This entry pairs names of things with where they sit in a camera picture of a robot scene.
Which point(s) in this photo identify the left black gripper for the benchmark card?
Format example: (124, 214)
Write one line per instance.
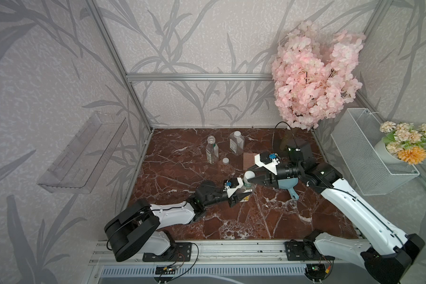
(235, 199)

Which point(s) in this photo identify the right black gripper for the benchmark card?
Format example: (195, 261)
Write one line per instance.
(265, 180)

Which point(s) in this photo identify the square clear plastic bottle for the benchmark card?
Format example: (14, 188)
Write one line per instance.
(236, 143)

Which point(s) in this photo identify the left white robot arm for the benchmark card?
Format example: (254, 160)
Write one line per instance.
(140, 228)

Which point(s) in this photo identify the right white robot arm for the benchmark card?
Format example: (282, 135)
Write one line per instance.
(386, 252)

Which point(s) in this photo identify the blue dustpan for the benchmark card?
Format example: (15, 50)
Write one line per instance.
(288, 184)

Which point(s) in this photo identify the right base wiring bundle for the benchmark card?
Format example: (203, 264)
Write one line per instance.
(317, 271)

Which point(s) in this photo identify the pink artificial blossom tree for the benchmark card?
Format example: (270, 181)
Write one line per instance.
(314, 81)

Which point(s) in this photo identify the potted pastel flower bouquet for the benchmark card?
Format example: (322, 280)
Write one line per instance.
(402, 143)

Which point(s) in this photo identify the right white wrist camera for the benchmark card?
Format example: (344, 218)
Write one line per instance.
(267, 160)

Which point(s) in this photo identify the white wire mesh basket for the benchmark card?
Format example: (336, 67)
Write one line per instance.
(360, 143)

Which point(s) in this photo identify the clear acrylic wall shelf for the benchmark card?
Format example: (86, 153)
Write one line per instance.
(80, 165)

